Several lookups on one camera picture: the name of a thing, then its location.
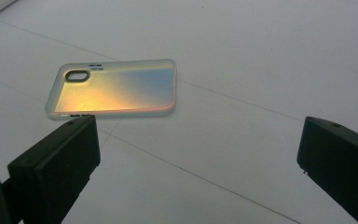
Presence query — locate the translucent phone case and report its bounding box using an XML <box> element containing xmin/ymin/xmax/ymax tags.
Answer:
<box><xmin>44</xmin><ymin>58</ymin><xmax>178</xmax><ymax>121</ymax></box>

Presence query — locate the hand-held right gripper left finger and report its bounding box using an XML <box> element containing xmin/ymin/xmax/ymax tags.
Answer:
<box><xmin>7</xmin><ymin>115</ymin><xmax>102</xmax><ymax>224</ymax></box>

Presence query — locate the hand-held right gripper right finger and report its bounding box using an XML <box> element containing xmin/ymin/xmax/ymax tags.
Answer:
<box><xmin>296</xmin><ymin>116</ymin><xmax>358</xmax><ymax>224</ymax></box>

